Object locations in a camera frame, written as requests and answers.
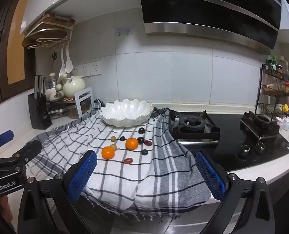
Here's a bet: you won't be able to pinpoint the orange mandarin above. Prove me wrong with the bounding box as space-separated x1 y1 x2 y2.
125 137 139 150
101 146 115 160

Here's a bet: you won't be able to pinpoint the yellow longan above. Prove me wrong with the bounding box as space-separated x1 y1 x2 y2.
110 136 116 142
110 144 117 151

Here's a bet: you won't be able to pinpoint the red grape tomato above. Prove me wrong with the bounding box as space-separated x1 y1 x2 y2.
144 141 152 146
123 158 133 164

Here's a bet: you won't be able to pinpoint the dark plum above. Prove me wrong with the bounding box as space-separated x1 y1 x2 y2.
138 137 145 144
138 127 145 134

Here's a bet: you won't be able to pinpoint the black knife block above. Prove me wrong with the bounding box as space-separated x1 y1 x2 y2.
27 74 53 130

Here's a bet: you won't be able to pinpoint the black gas stove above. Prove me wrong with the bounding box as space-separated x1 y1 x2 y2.
169 110 289 171

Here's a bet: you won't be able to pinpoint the steel pot in rack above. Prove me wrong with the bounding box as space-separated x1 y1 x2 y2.
66 100 91 119

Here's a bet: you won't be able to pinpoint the checked grey white cloth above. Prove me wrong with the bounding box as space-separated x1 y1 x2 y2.
28 109 211 217

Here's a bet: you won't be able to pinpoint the cream ceramic teapot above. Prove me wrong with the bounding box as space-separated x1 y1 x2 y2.
63 75 86 98

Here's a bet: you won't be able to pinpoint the white hanging spatula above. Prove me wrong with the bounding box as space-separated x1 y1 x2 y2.
59 46 66 76

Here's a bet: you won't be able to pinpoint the white scalloped ceramic bowl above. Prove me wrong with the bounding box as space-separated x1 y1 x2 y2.
99 99 153 128

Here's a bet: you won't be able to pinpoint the white hanging spoon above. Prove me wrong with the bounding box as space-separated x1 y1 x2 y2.
65 45 73 74

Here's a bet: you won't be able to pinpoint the hanging black scissors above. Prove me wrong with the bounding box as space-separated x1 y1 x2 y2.
52 51 58 66

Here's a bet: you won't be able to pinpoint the black range hood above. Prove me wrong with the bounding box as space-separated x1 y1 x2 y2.
141 0 281 54

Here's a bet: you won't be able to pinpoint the white dish rack frame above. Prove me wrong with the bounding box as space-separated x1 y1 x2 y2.
74 87 94 118

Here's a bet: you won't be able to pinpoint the white wall power sockets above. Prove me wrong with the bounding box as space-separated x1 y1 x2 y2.
73 61 102 77

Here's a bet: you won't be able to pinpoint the black wire spice rack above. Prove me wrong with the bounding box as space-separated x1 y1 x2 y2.
254 63 289 120

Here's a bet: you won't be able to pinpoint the wall cutting board rack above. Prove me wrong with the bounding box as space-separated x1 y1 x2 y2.
21 14 75 49

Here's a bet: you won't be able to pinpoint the wall hook bar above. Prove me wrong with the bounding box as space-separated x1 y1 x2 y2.
115 27 132 36

